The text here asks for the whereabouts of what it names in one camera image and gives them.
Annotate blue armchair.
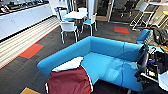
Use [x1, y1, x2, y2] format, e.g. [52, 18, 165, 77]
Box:
[135, 28, 153, 45]

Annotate white base kitchen cabinets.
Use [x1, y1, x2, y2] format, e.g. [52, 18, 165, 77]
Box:
[0, 2, 54, 40]

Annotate white bar stool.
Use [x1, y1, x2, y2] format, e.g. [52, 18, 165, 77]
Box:
[129, 1, 151, 31]

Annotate high white table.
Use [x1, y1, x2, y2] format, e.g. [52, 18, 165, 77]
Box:
[146, 0, 168, 7]

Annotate red white jacket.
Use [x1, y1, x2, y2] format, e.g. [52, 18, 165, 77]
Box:
[44, 55, 95, 94]

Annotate white chair blue seat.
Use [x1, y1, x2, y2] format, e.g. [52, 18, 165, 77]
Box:
[58, 8, 68, 22]
[59, 20, 80, 45]
[80, 13, 99, 38]
[77, 6, 89, 14]

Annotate black bag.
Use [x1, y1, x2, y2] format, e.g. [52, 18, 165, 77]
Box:
[150, 25, 168, 47]

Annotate yellow bar stool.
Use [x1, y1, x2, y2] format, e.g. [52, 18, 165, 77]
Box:
[156, 9, 168, 29]

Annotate white square table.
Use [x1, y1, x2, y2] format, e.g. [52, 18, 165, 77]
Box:
[63, 10, 89, 21]

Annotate blue sofa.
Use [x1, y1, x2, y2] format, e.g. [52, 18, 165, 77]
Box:
[36, 35, 151, 94]

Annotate wooden glass door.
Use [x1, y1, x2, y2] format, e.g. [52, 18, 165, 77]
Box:
[95, 0, 115, 23]

